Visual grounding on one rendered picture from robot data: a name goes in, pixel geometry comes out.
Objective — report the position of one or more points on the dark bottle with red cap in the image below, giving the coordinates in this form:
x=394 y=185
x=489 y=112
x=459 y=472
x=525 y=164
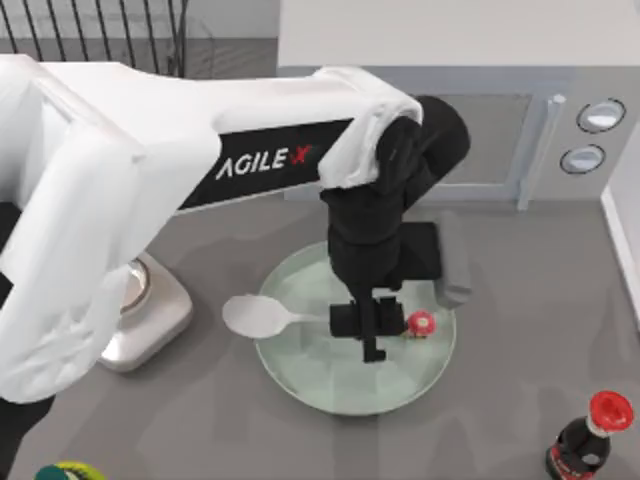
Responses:
x=585 y=440

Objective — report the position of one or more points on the round pale green glass plate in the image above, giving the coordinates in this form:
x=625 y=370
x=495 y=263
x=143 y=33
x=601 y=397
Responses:
x=360 y=385

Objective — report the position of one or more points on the white spoon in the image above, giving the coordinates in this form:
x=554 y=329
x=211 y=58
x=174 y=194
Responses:
x=255 y=316

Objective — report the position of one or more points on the small red mushroom toy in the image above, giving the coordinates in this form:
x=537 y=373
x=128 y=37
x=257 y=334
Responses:
x=421 y=325

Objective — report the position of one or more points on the black metal railing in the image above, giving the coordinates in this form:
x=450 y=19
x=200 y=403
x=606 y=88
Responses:
x=100 y=30

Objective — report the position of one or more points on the white kitchen scale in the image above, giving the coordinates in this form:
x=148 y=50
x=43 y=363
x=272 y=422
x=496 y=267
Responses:
x=150 y=315

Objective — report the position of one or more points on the pale microwave oven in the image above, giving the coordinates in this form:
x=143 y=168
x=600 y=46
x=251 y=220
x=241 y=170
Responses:
x=575 y=50

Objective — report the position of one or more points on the round microwave knob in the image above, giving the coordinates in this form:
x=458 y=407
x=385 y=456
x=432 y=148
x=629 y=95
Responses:
x=601 y=115
x=583 y=159

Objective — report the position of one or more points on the green and yellow round object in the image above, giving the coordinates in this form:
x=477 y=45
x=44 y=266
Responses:
x=67 y=472

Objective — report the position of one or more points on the pale microwave door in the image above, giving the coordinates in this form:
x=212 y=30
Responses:
x=495 y=145

